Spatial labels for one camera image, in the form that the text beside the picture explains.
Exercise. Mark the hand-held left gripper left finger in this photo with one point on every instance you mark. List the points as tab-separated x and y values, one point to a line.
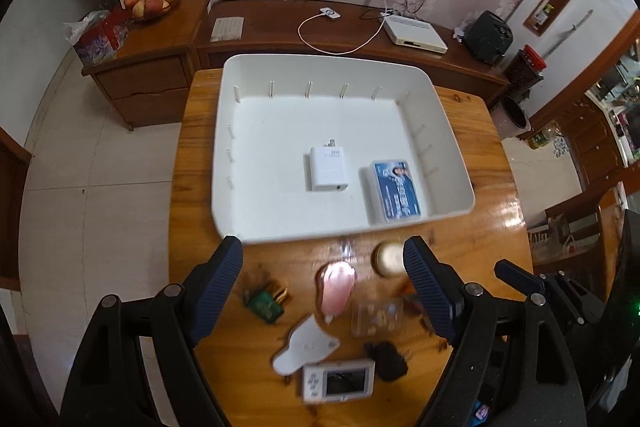
217	287

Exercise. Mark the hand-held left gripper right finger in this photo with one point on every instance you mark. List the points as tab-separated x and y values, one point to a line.
430	287

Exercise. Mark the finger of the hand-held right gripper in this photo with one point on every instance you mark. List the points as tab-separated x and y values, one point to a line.
517	276

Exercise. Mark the green module with brass pins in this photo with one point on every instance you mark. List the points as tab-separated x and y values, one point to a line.
265	302

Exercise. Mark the beige egg-shaped object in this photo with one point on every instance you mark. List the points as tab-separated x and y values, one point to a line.
387	259

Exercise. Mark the black charger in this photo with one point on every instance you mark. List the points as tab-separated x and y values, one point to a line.
387	359

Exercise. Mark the pink oval plastic gadget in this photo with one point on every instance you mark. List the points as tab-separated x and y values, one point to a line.
335	289

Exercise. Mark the white handheld game console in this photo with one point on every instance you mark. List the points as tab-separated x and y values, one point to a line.
340	382

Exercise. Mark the white plastic tray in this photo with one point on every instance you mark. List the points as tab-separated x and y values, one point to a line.
280	157

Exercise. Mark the clear plastic box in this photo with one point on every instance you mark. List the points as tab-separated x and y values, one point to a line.
377	317

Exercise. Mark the wooden chair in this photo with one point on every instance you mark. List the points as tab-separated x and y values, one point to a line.
600	227

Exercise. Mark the blue label floss box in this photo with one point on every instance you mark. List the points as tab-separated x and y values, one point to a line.
395	192

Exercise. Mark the white flat plastic piece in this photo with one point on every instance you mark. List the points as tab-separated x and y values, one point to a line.
305	347

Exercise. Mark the green plastic bottle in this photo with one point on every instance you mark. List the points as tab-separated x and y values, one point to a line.
542	138

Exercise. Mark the wooden dresser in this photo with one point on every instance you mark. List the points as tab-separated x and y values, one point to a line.
592	142

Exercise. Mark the white charger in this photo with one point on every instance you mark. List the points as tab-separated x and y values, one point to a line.
325	169

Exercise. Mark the grey trash bin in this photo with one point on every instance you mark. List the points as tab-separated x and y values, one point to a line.
510	117

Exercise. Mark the dark jar with red lid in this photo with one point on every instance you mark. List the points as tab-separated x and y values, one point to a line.
522	72

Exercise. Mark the dark wooden panel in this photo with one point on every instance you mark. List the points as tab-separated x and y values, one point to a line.
12	217

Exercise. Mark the wooden side cabinet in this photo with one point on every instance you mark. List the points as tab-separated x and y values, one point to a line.
150	77

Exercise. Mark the dark green speaker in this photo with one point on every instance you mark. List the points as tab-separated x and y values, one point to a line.
487	37

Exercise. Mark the grey long rod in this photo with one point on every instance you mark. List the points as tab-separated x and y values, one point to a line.
570	32

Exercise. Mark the white crumpled paper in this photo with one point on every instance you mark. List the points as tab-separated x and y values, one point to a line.
460	31

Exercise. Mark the white set-top box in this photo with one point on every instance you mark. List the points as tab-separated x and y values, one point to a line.
415	34

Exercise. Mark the white keyboard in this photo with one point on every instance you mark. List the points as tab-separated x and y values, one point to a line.
227	29

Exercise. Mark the small green label bottle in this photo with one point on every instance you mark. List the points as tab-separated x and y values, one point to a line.
546	14

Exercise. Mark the wooden television stand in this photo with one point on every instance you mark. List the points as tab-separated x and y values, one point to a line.
280	27

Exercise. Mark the fruit basket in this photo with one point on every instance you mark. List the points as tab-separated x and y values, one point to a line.
160	14

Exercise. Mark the clear plastic bag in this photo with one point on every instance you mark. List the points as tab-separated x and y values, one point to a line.
80	27

